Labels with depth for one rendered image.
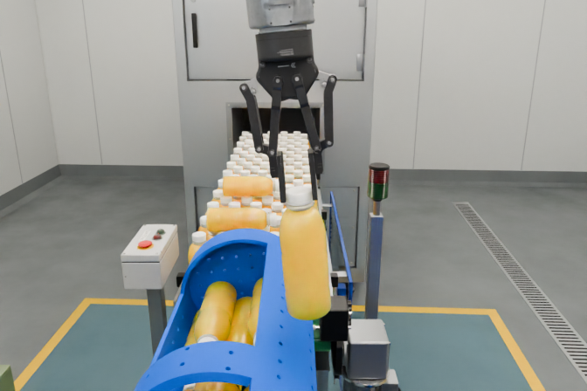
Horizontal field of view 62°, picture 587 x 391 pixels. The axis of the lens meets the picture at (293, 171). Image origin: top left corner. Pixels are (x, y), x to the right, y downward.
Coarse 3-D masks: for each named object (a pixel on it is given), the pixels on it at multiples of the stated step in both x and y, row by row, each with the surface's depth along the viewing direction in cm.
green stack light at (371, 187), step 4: (368, 184) 147; (372, 184) 145; (376, 184) 145; (380, 184) 145; (384, 184) 145; (388, 184) 146; (368, 188) 147; (372, 188) 146; (376, 188) 145; (380, 188) 145; (384, 188) 145; (388, 188) 147; (368, 192) 148; (372, 192) 146; (376, 192) 145; (380, 192) 145; (384, 192) 146; (388, 192) 148; (368, 196) 148; (372, 196) 147; (376, 196) 146; (380, 196) 146; (384, 196) 146
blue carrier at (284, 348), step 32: (224, 256) 109; (256, 256) 109; (192, 288) 111; (192, 320) 108; (288, 320) 80; (160, 352) 87; (192, 352) 68; (224, 352) 67; (256, 352) 68; (288, 352) 73; (160, 384) 64; (256, 384) 63; (288, 384) 66
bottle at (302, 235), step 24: (288, 216) 70; (312, 216) 69; (288, 240) 70; (312, 240) 69; (288, 264) 71; (312, 264) 70; (288, 288) 72; (312, 288) 71; (288, 312) 74; (312, 312) 72
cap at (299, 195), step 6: (300, 186) 72; (288, 192) 70; (294, 192) 70; (300, 192) 69; (306, 192) 69; (288, 198) 70; (294, 198) 69; (300, 198) 69; (306, 198) 69; (312, 198) 71; (294, 204) 69; (300, 204) 69
